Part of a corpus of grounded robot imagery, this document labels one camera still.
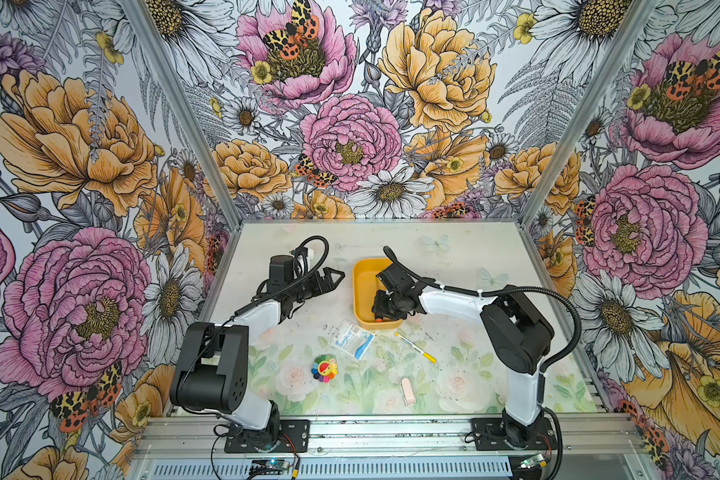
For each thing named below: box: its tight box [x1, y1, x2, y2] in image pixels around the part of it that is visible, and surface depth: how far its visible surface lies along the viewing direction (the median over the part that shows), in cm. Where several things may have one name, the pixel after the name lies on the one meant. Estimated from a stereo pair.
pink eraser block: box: [401, 377, 416, 406], surface depth 80 cm
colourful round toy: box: [311, 354, 339, 383], surface depth 85 cm
